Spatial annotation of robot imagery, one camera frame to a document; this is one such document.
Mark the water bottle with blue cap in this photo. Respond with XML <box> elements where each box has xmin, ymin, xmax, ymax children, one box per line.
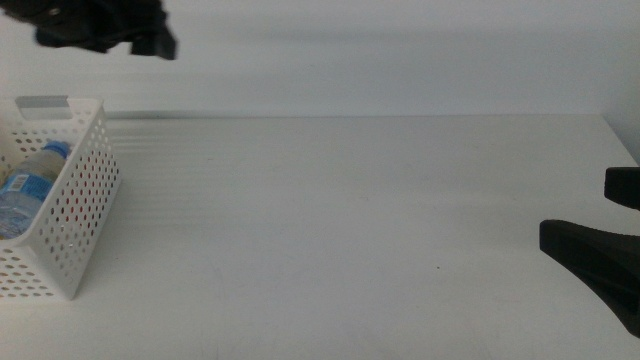
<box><xmin>0</xmin><ymin>140</ymin><xmax>71</xmax><ymax>240</ymax></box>

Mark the white perforated plastic basket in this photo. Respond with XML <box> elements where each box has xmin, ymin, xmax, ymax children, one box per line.
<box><xmin>0</xmin><ymin>94</ymin><xmax>124</xmax><ymax>301</ymax></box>

